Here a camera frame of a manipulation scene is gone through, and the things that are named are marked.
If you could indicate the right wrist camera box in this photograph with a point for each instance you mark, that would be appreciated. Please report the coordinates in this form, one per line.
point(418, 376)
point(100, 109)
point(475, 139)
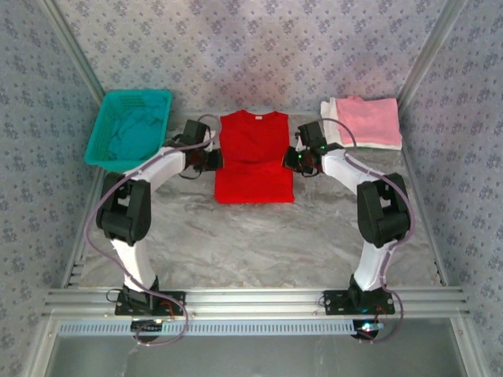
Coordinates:
point(312, 133)

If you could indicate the folded pink t-shirt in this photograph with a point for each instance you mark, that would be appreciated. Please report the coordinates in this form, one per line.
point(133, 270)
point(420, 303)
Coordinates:
point(369, 121)

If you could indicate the folded white t-shirt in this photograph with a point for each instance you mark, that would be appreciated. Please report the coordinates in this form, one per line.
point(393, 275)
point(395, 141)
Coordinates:
point(329, 110)

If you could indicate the red t-shirt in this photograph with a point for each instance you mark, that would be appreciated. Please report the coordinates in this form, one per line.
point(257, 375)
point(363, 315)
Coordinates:
point(251, 157)

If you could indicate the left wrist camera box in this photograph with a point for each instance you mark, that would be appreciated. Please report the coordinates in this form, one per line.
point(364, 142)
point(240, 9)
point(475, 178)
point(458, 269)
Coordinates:
point(196, 131)

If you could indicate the aluminium mounting rail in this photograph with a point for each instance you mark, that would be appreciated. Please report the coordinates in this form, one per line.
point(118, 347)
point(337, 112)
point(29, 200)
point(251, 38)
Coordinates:
point(255, 302)

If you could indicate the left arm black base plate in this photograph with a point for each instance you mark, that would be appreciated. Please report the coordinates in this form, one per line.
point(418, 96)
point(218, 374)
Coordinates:
point(177, 302)

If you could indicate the right black and white robot arm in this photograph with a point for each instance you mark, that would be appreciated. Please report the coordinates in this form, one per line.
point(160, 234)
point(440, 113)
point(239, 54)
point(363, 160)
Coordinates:
point(373, 263)

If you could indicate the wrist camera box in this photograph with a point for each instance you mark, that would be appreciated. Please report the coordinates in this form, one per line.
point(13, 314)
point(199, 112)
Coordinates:
point(312, 133)
point(196, 131)

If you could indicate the aluminium frame post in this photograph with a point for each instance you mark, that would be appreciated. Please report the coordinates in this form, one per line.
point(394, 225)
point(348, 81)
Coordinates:
point(72, 39)
point(437, 39)

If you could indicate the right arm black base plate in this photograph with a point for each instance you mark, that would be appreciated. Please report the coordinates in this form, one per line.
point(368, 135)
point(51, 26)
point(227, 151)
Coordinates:
point(334, 302)

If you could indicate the teal plastic basket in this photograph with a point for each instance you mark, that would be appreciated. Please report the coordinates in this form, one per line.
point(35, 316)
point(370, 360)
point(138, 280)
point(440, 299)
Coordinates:
point(102, 164)

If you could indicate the teal t-shirt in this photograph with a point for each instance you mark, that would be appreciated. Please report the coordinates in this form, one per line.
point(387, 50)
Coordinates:
point(133, 137)

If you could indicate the left black and white robot arm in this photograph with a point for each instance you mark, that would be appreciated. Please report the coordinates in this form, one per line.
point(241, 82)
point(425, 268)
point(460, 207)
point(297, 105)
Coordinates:
point(133, 259)

